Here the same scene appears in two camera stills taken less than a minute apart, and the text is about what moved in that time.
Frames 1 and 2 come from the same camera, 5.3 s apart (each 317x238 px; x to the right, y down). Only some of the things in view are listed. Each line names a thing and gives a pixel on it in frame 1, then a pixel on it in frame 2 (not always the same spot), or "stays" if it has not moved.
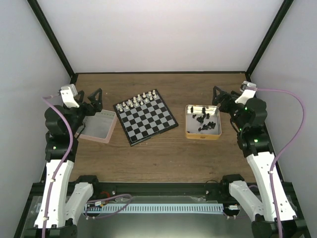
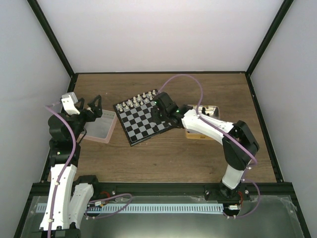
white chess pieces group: (139, 100) stays
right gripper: (230, 98) to (154, 115)
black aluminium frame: (159, 190) stays
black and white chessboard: (144, 116) stays
